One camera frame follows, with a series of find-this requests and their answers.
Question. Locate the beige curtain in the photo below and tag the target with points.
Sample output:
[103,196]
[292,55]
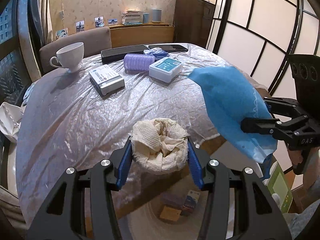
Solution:
[47,35]

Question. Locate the white teacup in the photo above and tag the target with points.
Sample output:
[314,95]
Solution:
[69,57]

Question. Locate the photo card far left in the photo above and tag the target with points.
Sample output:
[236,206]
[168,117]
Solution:
[61,33]

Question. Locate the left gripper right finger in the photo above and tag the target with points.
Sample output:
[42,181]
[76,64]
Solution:
[256,215]

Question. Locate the dark wooden cabinet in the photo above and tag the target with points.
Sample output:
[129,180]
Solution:
[192,21]

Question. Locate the brown sofa cushion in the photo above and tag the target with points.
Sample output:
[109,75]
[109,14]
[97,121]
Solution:
[95,40]

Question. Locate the photo card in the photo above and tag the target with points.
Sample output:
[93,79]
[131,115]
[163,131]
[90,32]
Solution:
[113,21]
[80,26]
[61,33]
[99,21]

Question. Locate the stack of books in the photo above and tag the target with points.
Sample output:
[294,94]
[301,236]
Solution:
[132,17]

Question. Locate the clear plastic table cover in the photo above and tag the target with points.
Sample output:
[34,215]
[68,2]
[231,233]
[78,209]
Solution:
[66,122]

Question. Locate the white medicine box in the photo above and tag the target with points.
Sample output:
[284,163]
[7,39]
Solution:
[106,80]

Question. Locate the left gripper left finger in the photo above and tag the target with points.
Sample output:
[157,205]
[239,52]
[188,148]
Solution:
[62,214]

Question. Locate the beige paper towel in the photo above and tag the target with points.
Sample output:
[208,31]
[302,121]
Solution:
[160,145]

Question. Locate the white trash bin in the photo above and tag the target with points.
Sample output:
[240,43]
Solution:
[175,214]

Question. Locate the blue drawstring bag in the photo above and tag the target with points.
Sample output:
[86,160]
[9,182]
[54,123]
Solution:
[230,98]

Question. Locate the small blue-grey cup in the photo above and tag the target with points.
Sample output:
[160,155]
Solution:
[146,17]

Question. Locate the grey cylindrical speaker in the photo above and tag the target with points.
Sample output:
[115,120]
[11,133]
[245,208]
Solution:
[156,15]

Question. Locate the purple hair roller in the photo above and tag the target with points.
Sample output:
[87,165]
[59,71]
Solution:
[138,62]

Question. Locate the green white box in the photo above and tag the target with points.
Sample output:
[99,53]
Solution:
[278,185]

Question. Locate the blue tissue pack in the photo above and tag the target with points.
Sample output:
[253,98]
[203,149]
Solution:
[157,53]

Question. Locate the right hand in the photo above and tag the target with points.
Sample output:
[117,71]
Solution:
[313,165]

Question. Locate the dental floss plastic box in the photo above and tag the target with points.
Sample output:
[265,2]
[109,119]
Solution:
[165,69]

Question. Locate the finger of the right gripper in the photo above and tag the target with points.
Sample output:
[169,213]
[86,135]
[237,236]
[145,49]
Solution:
[263,126]
[289,108]

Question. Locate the black smartphone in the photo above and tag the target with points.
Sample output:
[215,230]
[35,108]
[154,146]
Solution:
[169,48]

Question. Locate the wooden shelf ledge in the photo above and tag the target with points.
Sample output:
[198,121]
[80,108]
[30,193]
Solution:
[136,34]

